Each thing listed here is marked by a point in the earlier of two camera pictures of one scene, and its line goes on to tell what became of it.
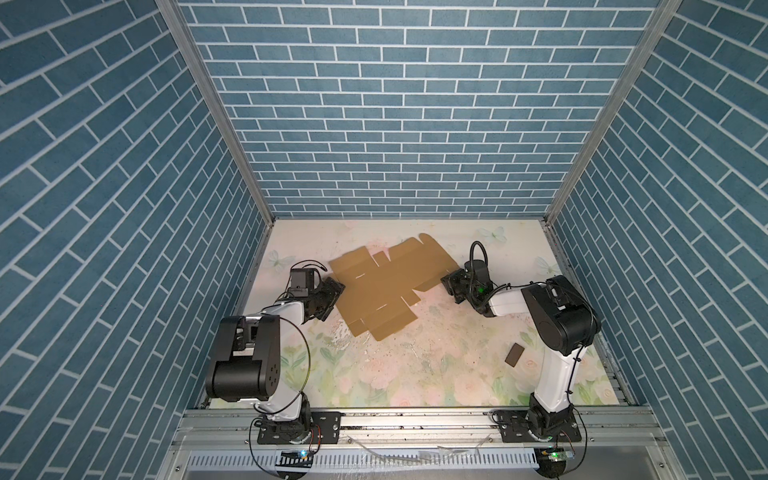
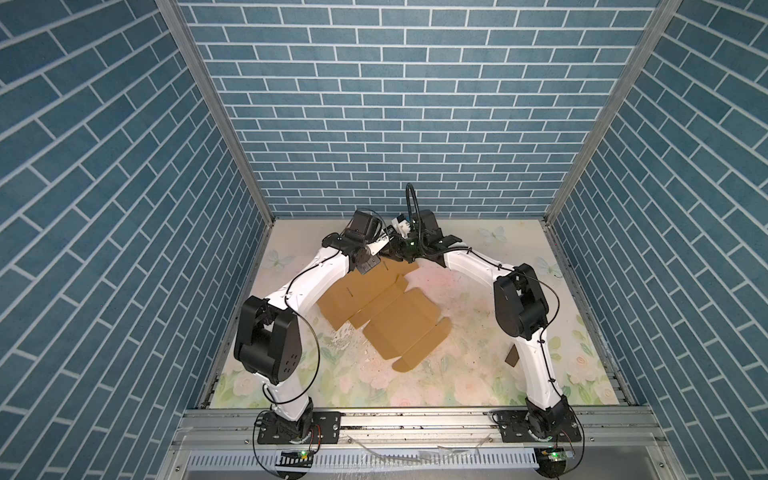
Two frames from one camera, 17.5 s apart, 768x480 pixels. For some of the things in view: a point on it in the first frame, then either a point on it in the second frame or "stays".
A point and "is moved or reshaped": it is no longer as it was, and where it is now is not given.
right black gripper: (450, 281) → (395, 248)
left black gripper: (331, 290) → (374, 260)
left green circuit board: (295, 458) stays
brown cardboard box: (372, 288) is moved or reshaped
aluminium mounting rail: (210, 427) stays
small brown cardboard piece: (514, 354) stays
